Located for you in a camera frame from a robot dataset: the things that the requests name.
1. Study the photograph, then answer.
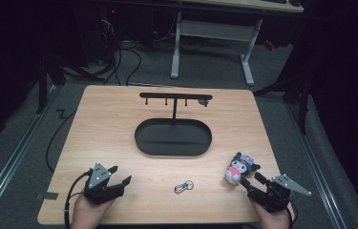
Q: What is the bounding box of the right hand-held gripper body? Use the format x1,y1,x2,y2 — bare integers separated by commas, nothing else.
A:
247,173,313,214

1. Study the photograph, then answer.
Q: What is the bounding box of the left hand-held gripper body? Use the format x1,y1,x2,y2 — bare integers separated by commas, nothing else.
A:
83,162,126,205

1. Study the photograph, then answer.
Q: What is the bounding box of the black and pink plush keychain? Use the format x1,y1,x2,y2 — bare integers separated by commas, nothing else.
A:
224,152,262,187

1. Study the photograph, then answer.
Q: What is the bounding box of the silver metal key ring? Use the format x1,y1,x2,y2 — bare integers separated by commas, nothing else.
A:
173,179,196,195

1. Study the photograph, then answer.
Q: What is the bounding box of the black key stand with tray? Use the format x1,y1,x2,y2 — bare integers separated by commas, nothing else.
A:
134,92,214,157

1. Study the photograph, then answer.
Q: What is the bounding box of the person's right hand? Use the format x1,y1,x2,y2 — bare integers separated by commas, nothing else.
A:
250,198,291,229

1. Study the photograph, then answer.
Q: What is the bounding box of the person's left hand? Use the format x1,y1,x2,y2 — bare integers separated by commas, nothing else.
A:
70,194,116,229

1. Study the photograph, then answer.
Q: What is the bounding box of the grey tape strip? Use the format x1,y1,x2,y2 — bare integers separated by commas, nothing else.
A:
35,191,59,201

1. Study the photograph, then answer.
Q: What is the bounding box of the black metal stand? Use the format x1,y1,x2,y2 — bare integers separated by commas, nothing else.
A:
252,71,312,135
35,55,67,115

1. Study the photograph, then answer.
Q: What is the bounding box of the white-framed desk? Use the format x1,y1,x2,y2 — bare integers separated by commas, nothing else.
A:
170,0,305,87

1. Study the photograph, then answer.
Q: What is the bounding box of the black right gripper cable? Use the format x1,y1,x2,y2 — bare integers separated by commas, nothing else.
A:
284,199,299,229

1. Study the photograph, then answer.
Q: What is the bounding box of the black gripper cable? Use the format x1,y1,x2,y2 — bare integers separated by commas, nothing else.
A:
284,199,299,229
64,169,94,229

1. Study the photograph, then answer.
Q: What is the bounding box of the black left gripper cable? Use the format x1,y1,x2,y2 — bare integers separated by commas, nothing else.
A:
64,169,94,229

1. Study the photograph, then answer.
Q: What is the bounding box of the metal floor rail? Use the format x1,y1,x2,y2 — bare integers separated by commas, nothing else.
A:
284,100,349,229
0,85,60,222

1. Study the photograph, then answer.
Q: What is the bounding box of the black floor cable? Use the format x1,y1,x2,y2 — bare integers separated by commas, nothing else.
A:
45,108,78,175

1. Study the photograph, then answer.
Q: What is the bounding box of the bundle of black cables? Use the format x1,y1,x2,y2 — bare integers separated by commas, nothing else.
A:
98,18,143,87

